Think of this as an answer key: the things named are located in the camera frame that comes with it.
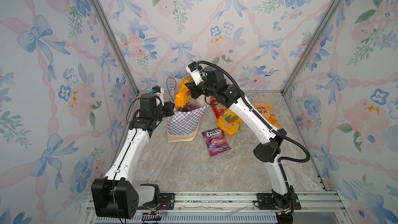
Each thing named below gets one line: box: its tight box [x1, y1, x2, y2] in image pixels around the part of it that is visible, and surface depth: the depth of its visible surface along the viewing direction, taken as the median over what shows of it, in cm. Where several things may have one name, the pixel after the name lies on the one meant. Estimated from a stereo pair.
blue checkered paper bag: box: [166, 77, 209, 143], surface depth 82 cm
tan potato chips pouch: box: [251, 103, 282, 130], surface depth 106 cm
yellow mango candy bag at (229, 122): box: [215, 108, 244, 137], surface depth 97 cm
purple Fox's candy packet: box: [201, 127, 232, 157], surface depth 94 cm
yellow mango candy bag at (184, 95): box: [175, 75, 194, 108], surface depth 76 cm
